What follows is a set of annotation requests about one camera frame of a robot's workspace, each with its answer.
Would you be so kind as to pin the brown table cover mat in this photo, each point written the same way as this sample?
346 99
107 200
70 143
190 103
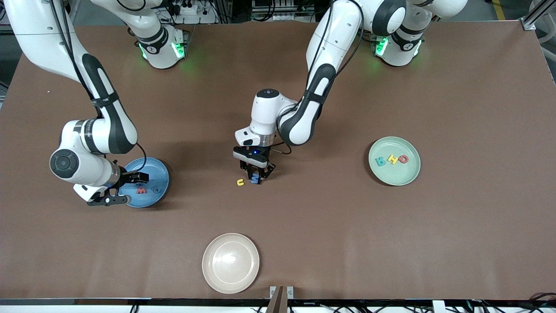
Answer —
391 239

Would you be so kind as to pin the metal bracket with brown post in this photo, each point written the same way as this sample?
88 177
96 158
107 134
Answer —
278 300

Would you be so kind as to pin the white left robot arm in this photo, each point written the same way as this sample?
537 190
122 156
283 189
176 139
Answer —
330 39

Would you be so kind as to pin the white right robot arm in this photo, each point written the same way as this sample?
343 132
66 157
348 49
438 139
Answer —
39 34

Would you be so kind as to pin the metal equipment rack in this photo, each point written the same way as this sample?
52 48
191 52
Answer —
282 8

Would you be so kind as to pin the blue foam letter a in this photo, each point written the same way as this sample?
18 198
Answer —
155 189

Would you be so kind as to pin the beige plate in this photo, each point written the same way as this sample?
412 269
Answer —
230 263

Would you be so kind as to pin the red foam letter Q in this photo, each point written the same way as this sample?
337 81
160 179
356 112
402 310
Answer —
404 159

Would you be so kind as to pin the yellow foam letter H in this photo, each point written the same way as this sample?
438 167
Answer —
393 159

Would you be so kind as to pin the green plate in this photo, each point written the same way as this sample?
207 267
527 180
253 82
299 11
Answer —
394 174

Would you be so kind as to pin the aluminium frame profile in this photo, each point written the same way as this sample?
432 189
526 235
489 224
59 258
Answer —
536 15

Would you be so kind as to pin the blue plate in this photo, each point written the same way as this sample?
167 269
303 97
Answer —
158 174

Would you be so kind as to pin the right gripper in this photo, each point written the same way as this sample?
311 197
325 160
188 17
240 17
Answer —
127 178

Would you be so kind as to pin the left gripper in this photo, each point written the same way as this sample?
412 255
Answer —
253 170

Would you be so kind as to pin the teal foam letter R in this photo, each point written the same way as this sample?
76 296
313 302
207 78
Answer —
381 161

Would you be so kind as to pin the white power strip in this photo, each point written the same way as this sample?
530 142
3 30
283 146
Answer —
184 8

